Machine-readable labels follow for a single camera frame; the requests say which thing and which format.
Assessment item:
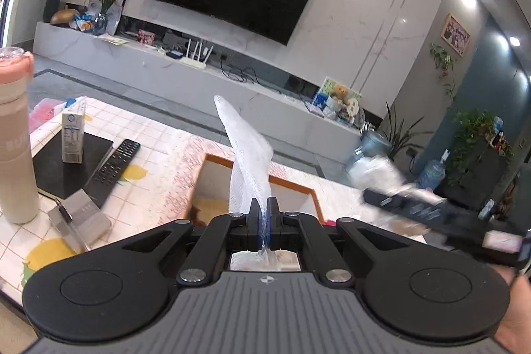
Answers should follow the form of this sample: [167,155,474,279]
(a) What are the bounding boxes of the grey small box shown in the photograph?
[48,189,112,253]

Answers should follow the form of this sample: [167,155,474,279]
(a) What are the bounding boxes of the white wifi router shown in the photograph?
[180,39,214,69]

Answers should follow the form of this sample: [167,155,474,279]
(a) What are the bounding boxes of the black remote control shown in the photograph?
[84,139,140,208]

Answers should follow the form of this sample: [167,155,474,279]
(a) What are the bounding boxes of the orange white cardboard box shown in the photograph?
[186,155,325,223]

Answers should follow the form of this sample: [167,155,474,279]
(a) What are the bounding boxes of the floor plant by trash can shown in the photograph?
[378,104,433,161]

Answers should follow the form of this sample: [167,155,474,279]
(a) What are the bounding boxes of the dark cabinet with plants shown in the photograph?
[437,110,530,214]

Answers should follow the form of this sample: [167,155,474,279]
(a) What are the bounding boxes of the black pen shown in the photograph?
[55,196,90,251]

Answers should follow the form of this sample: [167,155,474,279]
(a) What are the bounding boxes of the small milk carton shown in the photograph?
[61,109,85,165]

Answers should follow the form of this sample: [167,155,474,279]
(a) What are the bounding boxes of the teddy bear figure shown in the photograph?
[327,83,349,119]

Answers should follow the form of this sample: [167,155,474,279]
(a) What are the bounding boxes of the marble tv console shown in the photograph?
[33,23,361,163]

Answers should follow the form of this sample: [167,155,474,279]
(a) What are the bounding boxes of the blue metal trash can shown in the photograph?
[345,129,392,172]

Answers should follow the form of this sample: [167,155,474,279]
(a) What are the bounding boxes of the person right hand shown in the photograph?
[493,266,531,354]

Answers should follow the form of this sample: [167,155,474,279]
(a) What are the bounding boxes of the pink beige water bottle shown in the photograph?
[0,47,39,225]

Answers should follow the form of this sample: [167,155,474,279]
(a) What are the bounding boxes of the white mesh net cloth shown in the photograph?
[214,95,273,250]

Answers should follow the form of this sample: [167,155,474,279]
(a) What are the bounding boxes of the brown bear shaped sponge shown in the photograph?
[189,197,229,226]

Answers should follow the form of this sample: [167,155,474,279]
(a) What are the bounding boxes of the large water jug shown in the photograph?
[417,149,450,190]

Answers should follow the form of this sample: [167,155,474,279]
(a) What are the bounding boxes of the framed wall picture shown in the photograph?
[441,14,471,57]

